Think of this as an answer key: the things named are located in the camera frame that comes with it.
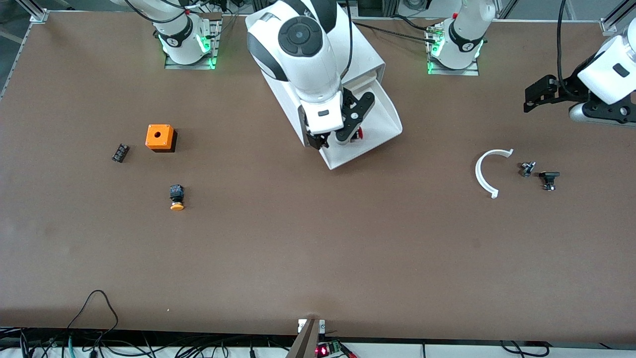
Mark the white drawer with notch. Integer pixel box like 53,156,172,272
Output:
318,75,403,171

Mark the white drawer cabinet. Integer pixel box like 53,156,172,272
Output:
245,9,386,150

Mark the orange mushroom push button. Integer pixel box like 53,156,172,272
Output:
169,184,186,212

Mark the white curved plastic arc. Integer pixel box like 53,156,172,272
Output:
476,148,514,199

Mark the orange box with hole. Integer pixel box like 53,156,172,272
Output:
145,124,177,153

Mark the circuit board with red display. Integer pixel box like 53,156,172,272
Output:
316,341,356,358

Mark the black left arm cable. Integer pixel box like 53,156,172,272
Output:
556,0,570,86

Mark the black braided cable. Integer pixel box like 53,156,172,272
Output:
353,21,438,44

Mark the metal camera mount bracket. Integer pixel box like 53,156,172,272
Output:
286,318,326,358

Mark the black thin cable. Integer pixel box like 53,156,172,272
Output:
499,340,550,357

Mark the black looped cable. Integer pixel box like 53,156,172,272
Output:
67,290,120,344

